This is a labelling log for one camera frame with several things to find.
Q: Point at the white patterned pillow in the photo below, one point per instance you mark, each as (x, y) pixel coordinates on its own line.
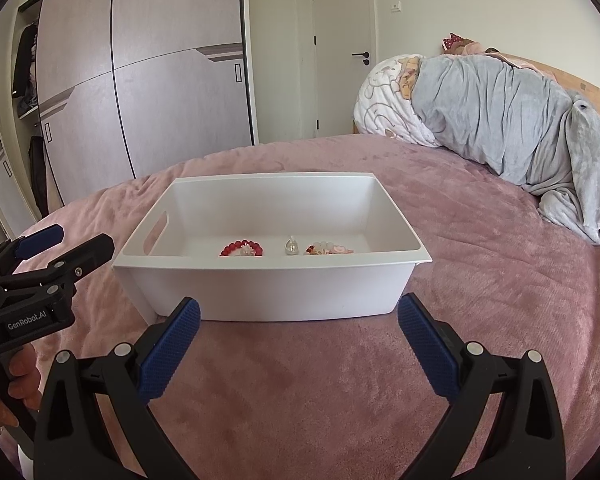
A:
(385, 105)

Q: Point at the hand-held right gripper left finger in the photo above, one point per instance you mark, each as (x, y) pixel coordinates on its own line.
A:
(172, 350)

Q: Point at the white room door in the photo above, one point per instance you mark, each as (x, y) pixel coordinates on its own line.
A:
(342, 50)

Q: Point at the person's left hand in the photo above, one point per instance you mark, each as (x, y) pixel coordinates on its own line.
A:
(25, 372)

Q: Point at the pink bed blanket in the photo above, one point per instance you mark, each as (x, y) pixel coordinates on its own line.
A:
(480, 285)

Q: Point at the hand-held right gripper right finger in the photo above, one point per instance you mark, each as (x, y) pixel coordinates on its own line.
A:
(425, 350)

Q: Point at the dark hanging clothes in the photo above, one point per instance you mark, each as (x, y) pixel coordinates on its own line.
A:
(25, 70)

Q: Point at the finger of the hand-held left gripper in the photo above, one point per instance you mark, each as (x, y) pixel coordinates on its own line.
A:
(87, 255)
(40, 240)

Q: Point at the sliding door wardrobe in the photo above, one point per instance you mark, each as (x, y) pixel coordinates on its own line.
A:
(170, 100)

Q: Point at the plush toy with red bow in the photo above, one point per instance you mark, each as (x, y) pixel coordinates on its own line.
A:
(462, 44)

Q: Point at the grey blanket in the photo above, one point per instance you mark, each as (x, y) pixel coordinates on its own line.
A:
(505, 120)

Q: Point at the white plastic storage bin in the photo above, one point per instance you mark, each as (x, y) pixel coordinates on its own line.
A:
(260, 290)

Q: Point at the wooden headboard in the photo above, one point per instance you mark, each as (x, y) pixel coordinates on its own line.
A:
(580, 82)

